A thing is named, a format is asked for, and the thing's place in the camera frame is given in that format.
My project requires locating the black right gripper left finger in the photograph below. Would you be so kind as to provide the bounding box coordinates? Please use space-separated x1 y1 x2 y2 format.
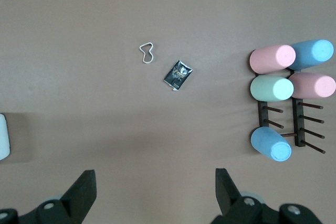
18 169 98 224

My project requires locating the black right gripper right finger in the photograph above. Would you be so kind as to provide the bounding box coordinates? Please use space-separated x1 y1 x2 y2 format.
212 168 284 224

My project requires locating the white lidded trash bin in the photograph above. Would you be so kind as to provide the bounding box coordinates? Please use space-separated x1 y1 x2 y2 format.
0 113 11 161

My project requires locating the black tissue packet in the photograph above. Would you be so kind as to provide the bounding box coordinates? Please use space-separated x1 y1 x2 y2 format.
163 60 194 92

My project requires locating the white rubber band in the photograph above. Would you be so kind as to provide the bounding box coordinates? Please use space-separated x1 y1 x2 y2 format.
139 41 155 65

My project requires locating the blue cylindrical cup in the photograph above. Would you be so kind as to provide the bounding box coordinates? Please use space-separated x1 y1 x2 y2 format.
250 126 292 163
290 39 334 71

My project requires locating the dark wooden peg rack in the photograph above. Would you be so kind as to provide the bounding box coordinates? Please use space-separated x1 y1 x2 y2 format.
248 48 327 155

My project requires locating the pale green cylindrical cup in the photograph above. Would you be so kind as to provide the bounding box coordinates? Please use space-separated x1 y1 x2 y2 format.
250 75 295 102

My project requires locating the pink cylindrical cup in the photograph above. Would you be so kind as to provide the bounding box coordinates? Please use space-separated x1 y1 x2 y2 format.
288 72 336 100
249 45 297 75

